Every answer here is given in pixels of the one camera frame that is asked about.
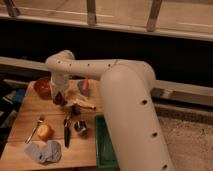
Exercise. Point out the dark grape bunch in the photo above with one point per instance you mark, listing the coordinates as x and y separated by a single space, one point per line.
72 109

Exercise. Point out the small metal cup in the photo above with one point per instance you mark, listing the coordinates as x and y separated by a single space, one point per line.
81 128

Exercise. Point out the wooden board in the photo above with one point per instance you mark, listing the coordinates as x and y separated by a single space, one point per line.
80 153

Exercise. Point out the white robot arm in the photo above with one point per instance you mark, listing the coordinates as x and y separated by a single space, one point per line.
125 91

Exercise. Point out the orange apple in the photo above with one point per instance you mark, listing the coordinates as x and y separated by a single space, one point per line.
45 132

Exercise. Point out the green plastic tray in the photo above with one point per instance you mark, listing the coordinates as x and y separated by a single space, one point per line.
105 155

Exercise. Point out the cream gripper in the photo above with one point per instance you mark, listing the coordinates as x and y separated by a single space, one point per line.
59 84

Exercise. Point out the grey cloth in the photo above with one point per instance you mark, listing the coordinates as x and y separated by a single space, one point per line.
49 153

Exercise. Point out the black handled knife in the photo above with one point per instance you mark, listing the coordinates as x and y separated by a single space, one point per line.
67 132

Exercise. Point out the metal fork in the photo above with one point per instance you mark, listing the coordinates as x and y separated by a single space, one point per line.
40 120

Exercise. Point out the yellow banana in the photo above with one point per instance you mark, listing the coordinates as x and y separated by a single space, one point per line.
80 100

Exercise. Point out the red bowl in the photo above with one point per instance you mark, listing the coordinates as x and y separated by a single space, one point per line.
42 87

